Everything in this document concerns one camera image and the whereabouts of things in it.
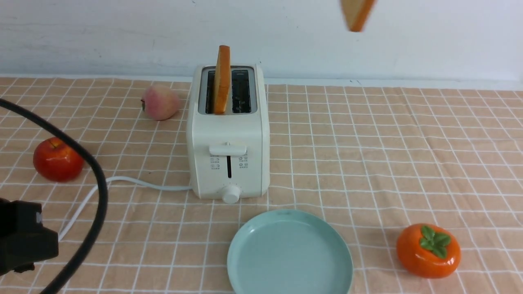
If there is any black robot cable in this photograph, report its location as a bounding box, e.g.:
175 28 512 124
0 99 109 294

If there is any light blue plate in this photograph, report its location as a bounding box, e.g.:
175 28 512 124
227 209 354 294

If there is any orange checkered tablecloth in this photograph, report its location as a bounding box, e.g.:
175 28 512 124
0 78 523 294

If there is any white toaster power cord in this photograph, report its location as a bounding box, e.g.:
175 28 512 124
58 176 192 241

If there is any white two-slot toaster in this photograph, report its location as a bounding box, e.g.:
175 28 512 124
186 65 270 203

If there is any orange persimmon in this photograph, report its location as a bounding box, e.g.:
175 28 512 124
396 223 462 279

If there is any red apple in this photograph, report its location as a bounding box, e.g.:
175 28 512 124
32 136 84 183

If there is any toast slice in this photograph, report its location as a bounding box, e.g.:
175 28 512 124
340 0 376 32
213 45 231 115

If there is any pink peach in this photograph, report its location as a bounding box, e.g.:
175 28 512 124
141 85 181 121

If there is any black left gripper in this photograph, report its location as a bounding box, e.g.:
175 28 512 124
0 198 59 275

